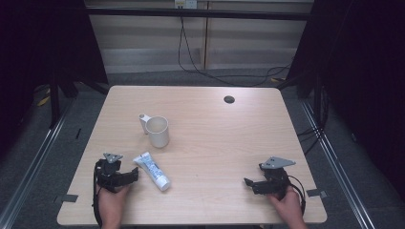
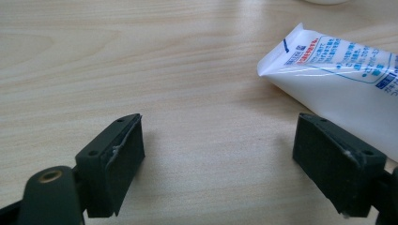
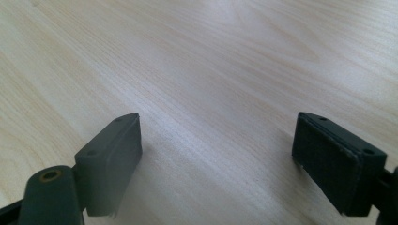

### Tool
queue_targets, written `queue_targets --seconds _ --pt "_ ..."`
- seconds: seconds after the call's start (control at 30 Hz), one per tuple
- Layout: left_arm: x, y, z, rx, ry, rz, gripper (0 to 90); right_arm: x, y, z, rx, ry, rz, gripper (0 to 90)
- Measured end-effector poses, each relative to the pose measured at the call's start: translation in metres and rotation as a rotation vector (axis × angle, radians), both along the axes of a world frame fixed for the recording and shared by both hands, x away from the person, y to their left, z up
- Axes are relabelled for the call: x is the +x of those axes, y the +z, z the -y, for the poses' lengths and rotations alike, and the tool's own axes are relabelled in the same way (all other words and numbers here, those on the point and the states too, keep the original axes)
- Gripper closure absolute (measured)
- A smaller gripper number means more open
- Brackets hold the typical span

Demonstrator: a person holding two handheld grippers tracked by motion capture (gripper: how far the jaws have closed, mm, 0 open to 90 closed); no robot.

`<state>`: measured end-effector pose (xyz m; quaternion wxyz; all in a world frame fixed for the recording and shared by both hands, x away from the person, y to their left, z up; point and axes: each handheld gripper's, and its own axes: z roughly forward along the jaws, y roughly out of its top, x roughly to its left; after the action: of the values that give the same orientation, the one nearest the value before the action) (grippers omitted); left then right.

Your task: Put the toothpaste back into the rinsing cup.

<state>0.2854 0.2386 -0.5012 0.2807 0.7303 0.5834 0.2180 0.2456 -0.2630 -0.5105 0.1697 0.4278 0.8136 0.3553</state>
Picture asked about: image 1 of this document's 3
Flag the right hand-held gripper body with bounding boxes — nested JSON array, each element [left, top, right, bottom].
[[258, 156, 297, 200]]

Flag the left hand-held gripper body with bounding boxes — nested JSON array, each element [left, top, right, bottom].
[[94, 152, 128, 194]]

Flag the white toothpaste tube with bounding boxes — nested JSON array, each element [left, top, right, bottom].
[[132, 151, 172, 193]]

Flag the white cup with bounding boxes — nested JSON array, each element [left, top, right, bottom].
[[138, 113, 170, 149]]

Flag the person's left hand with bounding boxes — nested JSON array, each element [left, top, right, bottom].
[[96, 184, 132, 222]]

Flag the person's right hand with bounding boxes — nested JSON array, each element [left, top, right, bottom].
[[266, 185, 308, 220]]

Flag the grey tape strip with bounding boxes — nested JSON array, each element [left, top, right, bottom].
[[306, 188, 329, 198], [53, 193, 79, 205]]

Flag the black metal stand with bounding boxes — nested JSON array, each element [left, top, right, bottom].
[[48, 73, 62, 130]]

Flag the yellow floor object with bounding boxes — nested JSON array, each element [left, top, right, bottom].
[[36, 89, 52, 108]]

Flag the dark curtain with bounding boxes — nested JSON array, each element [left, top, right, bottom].
[[0, 0, 109, 154], [286, 0, 405, 204]]

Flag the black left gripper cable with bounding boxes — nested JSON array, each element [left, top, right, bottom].
[[91, 161, 103, 229]]

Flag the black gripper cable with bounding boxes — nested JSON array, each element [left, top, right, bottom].
[[91, 161, 103, 229], [286, 174, 308, 216]]

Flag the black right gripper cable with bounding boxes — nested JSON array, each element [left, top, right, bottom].
[[286, 174, 308, 216]]

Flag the black floor cables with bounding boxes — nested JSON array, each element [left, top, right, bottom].
[[296, 85, 330, 157]]

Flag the metal floor rail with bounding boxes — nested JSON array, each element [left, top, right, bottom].
[[0, 98, 75, 229], [299, 100, 378, 229]]

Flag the black wall cable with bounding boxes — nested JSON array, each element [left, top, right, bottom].
[[177, 15, 292, 88]]

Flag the black horizontal frame bar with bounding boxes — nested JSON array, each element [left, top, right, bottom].
[[85, 7, 314, 22]]

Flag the white wall socket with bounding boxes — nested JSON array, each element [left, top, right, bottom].
[[174, 0, 199, 10]]

